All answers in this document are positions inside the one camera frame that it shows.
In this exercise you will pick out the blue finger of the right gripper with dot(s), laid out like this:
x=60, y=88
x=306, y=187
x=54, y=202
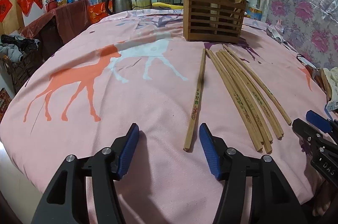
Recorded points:
x=318, y=121

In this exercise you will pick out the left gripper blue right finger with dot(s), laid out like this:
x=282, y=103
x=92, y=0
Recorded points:
x=211, y=153

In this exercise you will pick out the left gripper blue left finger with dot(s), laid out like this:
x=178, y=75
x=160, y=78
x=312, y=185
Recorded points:
x=130, y=141

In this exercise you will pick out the bamboo chopstick with red print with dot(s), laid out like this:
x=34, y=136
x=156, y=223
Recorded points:
x=196, y=104

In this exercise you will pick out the right hand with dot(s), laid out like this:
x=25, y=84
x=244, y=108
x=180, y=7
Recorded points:
x=325, y=196

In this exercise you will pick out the cream knitted cloth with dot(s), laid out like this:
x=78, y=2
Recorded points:
x=329, y=78

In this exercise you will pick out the brown wooden board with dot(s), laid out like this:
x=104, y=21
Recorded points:
x=318, y=75

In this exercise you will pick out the metal spoon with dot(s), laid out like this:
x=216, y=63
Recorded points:
x=275, y=35

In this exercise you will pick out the red gift bag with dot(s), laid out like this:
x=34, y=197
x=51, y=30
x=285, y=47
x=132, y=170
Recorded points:
x=5, y=100

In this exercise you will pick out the brown wooden utensil holder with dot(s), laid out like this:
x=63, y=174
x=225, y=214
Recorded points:
x=213, y=20

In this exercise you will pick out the red cloth covered side table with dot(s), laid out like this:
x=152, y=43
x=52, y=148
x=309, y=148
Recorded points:
x=59, y=26

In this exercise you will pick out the stainless electric kettle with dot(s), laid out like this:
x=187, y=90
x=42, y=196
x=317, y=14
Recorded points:
x=117, y=6

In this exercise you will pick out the steel pot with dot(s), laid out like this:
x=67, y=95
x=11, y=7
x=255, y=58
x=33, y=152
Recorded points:
x=140, y=4

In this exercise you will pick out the yellow rice paddle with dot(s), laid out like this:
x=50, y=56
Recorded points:
x=161, y=5

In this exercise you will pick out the grey jacket on chair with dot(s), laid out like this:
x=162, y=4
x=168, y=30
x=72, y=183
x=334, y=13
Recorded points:
x=16, y=47

